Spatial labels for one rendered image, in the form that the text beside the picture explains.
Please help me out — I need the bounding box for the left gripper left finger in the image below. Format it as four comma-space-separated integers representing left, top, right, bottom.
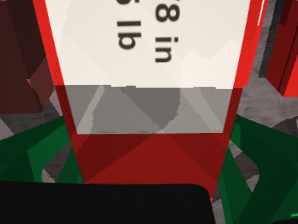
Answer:
0, 115, 84, 184

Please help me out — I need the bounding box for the dark red low platform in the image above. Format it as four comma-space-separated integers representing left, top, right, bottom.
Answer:
0, 0, 54, 114

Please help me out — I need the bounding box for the red box of welding electrodes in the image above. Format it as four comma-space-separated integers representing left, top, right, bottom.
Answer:
244, 0, 268, 86
33, 0, 263, 202
265, 0, 298, 97

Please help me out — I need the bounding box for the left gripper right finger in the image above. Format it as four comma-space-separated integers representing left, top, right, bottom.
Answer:
218, 114, 298, 224

